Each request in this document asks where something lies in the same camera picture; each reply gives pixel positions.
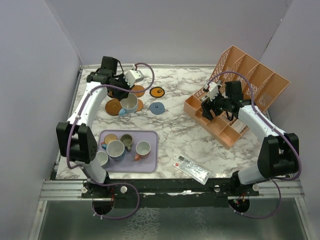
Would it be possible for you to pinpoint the dark brown ringed coaster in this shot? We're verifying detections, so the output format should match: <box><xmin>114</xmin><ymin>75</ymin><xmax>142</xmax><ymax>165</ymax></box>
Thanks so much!
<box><xmin>104</xmin><ymin>98</ymin><xmax>122</xmax><ymax>116</ymax></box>

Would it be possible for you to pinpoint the white paper card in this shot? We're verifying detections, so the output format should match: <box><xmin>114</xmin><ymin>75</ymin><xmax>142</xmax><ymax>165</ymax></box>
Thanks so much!
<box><xmin>231</xmin><ymin>119</ymin><xmax>248</xmax><ymax>134</ymax></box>

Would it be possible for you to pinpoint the pink handled white mug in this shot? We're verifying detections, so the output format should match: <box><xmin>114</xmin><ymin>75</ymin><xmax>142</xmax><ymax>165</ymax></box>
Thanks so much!
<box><xmin>134</xmin><ymin>141</ymin><xmax>151</xmax><ymax>161</ymax></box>

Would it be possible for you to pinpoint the black mounting rail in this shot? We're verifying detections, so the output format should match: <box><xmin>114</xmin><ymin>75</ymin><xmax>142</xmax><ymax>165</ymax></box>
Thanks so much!
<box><xmin>81</xmin><ymin>178</ymin><xmax>259</xmax><ymax>209</ymax></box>

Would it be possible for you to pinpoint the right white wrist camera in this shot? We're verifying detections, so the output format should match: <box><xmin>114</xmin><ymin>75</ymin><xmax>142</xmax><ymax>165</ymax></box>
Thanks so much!
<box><xmin>203</xmin><ymin>81</ymin><xmax>221</xmax><ymax>101</ymax></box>

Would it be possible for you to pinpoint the olive green small mug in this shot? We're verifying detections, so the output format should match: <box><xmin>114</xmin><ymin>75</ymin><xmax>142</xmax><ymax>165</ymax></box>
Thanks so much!
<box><xmin>120</xmin><ymin>134</ymin><xmax>134</xmax><ymax>152</ymax></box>

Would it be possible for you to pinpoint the blue round coaster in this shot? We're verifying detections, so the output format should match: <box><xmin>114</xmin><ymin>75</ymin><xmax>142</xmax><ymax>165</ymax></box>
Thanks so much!
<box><xmin>149</xmin><ymin>102</ymin><xmax>166</xmax><ymax>115</ymax></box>

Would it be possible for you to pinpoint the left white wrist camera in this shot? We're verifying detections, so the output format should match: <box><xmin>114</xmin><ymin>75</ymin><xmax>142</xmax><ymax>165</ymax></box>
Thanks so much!
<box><xmin>124</xmin><ymin>69</ymin><xmax>144</xmax><ymax>88</ymax></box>

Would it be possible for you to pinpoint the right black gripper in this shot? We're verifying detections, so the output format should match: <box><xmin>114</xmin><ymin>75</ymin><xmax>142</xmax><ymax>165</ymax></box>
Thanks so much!
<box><xmin>201</xmin><ymin>89</ymin><xmax>231</xmax><ymax>121</ymax></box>

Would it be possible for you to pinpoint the large blue mug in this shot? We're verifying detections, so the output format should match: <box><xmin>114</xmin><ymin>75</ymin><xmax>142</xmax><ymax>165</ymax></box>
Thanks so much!
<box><xmin>106</xmin><ymin>140</ymin><xmax>126</xmax><ymax>162</ymax></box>

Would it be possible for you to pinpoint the light wooden coaster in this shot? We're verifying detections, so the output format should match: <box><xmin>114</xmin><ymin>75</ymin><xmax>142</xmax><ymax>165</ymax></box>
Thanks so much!
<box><xmin>136</xmin><ymin>99</ymin><xmax>144</xmax><ymax>112</ymax></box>

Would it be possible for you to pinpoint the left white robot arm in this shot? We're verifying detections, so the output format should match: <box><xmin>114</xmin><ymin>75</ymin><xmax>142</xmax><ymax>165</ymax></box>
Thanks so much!
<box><xmin>56</xmin><ymin>56</ymin><xmax>130</xmax><ymax>198</ymax></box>

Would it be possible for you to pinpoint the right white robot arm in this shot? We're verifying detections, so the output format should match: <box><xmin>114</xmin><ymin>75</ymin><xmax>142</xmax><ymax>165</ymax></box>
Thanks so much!
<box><xmin>201</xmin><ymin>81</ymin><xmax>301</xmax><ymax>196</ymax></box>

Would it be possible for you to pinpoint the orange topped blue cup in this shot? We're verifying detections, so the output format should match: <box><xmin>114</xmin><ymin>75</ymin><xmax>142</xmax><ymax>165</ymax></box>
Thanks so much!
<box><xmin>100</xmin><ymin>134</ymin><xmax>118</xmax><ymax>150</ymax></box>

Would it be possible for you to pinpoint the clear plastic packet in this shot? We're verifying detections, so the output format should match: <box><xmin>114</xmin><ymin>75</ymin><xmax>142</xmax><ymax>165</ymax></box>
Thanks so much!
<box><xmin>173</xmin><ymin>154</ymin><xmax>212</xmax><ymax>185</ymax></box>

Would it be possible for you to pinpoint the cream white mug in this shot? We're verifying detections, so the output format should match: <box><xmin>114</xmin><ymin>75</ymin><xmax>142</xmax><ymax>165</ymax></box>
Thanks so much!
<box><xmin>118</xmin><ymin>93</ymin><xmax>138</xmax><ymax>117</ymax></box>

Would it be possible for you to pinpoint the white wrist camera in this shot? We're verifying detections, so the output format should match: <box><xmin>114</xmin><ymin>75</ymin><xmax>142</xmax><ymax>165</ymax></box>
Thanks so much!
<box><xmin>124</xmin><ymin>69</ymin><xmax>144</xmax><ymax>88</ymax></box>
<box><xmin>203</xmin><ymin>81</ymin><xmax>221</xmax><ymax>101</ymax></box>

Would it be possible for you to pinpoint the black orange face coaster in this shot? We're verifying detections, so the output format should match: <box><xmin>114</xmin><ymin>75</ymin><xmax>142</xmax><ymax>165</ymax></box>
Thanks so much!
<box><xmin>149</xmin><ymin>86</ymin><xmax>166</xmax><ymax>98</ymax></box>

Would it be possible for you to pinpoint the lilac plastic tray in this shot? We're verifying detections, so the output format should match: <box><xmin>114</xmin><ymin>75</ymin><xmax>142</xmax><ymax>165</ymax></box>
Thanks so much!
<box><xmin>98</xmin><ymin>129</ymin><xmax>158</xmax><ymax>173</ymax></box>

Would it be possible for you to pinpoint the grey white mug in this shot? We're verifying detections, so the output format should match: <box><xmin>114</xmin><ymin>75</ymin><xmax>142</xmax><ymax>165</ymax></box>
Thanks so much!
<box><xmin>96</xmin><ymin>151</ymin><xmax>109</xmax><ymax>168</ymax></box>

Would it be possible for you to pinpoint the orange wooden coaster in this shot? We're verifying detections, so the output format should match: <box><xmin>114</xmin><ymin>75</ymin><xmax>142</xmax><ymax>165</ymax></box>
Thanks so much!
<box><xmin>131</xmin><ymin>85</ymin><xmax>145</xmax><ymax>98</ymax></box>

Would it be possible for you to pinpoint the dark brown grooved coaster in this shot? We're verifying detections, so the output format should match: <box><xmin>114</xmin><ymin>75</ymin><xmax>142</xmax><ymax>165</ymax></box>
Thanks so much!
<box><xmin>107</xmin><ymin>91</ymin><xmax>113</xmax><ymax>98</ymax></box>

